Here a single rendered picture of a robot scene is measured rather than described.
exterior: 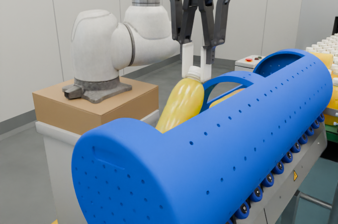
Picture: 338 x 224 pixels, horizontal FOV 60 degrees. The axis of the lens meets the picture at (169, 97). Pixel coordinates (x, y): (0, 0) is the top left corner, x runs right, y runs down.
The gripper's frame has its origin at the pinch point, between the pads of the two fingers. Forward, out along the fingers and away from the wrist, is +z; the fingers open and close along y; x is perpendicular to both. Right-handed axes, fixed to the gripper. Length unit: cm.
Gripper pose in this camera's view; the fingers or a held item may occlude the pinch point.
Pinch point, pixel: (196, 62)
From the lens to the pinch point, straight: 60.6
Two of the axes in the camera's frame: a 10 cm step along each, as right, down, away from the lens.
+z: 0.1, 9.3, 3.6
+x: 6.4, -2.8, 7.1
